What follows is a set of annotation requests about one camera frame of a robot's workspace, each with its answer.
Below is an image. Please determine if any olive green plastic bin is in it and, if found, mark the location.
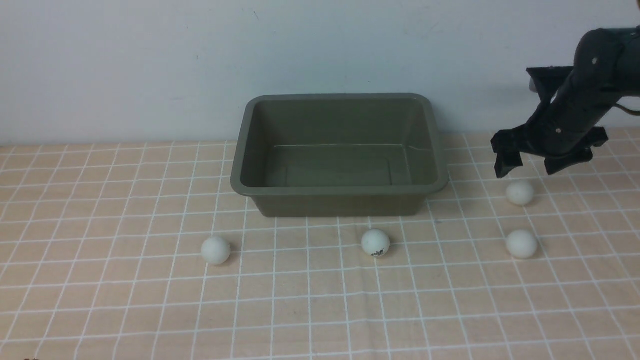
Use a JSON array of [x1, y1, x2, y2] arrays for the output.
[[230, 93, 450, 218]]

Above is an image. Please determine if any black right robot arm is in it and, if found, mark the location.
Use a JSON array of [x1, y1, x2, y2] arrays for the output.
[[491, 27, 640, 179]]

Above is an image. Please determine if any white ping-pong ball with logo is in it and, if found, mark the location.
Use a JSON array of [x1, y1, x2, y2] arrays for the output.
[[361, 228, 391, 258]]

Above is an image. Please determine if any orange checkered tablecloth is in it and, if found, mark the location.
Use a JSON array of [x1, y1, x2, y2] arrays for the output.
[[0, 128, 640, 360]]

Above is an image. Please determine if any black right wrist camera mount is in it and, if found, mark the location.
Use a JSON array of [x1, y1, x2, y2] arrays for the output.
[[526, 66, 574, 103]]

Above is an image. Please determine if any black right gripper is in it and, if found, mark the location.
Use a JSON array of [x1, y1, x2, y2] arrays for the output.
[[491, 84, 615, 179]]

